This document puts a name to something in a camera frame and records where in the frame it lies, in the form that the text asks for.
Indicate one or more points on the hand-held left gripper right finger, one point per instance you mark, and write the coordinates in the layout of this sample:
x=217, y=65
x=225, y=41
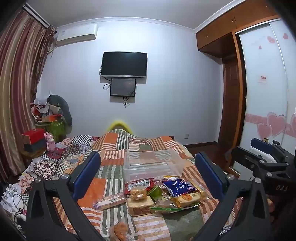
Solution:
x=208, y=178

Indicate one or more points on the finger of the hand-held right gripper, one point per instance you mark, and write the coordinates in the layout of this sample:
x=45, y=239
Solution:
x=261, y=146
x=245, y=156

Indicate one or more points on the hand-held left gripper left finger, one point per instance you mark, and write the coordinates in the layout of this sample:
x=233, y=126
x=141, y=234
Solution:
x=86, y=178

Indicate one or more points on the clear bread packet orange label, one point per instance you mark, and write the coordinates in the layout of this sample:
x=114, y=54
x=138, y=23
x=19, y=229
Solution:
x=187, y=199

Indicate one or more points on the blue white snack packet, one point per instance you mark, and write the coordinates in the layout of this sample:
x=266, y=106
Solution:
x=178, y=186

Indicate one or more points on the pink wafer packet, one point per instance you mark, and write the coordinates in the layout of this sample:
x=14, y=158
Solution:
x=109, y=201

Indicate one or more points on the small orange pastry packet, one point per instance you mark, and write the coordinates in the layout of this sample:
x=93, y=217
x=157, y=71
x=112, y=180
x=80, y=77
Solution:
x=138, y=194

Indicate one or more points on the clear plastic container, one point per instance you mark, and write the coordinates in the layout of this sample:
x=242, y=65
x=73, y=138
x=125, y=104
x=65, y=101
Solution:
x=152, y=162

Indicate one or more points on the brown cake packet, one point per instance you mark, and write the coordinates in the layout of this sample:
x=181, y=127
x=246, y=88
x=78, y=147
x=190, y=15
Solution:
x=140, y=208

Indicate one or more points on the clear packet of orange snacks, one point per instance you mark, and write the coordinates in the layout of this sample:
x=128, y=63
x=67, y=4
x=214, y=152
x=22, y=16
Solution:
x=119, y=230

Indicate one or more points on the checkered patterned quilt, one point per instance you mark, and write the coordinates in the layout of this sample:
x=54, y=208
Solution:
x=46, y=166

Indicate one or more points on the orange green patchwork blanket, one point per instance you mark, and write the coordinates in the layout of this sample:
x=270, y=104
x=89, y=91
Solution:
x=111, y=143

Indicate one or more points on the clear packet with green edge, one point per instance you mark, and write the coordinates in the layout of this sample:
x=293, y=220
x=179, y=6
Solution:
x=165, y=206

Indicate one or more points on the pink toy figure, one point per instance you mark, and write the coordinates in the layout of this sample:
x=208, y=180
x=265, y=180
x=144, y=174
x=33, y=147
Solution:
x=50, y=141

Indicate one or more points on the brown wooden door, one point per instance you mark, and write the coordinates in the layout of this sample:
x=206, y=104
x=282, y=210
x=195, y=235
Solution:
x=230, y=104

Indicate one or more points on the red snack packet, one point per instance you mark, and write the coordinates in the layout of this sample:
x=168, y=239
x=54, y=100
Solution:
x=138, y=184

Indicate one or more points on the round green snack packet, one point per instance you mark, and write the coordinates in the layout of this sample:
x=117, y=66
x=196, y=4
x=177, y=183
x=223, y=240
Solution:
x=155, y=191

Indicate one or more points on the wooden bedside table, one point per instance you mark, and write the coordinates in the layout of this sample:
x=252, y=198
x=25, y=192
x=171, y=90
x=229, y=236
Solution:
x=34, y=154

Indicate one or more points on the green box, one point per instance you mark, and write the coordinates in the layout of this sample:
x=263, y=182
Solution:
x=54, y=129

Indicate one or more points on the dark box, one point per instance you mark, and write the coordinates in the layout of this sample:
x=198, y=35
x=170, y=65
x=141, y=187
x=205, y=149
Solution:
x=37, y=146

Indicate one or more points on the red box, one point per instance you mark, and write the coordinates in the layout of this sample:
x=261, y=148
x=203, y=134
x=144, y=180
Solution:
x=33, y=135

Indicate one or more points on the grey cloth bundle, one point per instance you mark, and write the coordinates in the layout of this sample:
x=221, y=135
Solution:
x=63, y=106

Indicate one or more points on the pile of clutter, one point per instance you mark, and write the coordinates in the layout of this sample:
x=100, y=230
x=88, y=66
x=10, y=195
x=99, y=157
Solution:
x=42, y=109

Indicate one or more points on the wooden wardrobe with white doors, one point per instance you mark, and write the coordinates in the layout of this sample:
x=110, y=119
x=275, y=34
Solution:
x=261, y=58

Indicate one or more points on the striped brown curtain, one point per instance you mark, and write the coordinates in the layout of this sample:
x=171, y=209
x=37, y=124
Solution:
x=16, y=81

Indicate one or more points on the white air conditioner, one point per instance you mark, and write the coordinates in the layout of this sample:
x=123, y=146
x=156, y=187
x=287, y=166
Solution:
x=76, y=34

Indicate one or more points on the yellow bed rail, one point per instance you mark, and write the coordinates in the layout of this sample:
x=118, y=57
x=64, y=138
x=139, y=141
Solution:
x=118, y=124

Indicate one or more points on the small black wall monitor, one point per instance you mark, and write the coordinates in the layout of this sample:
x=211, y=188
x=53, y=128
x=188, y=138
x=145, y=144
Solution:
x=122, y=87

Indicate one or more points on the large black wall television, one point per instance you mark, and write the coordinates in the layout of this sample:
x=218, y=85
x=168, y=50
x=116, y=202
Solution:
x=124, y=63

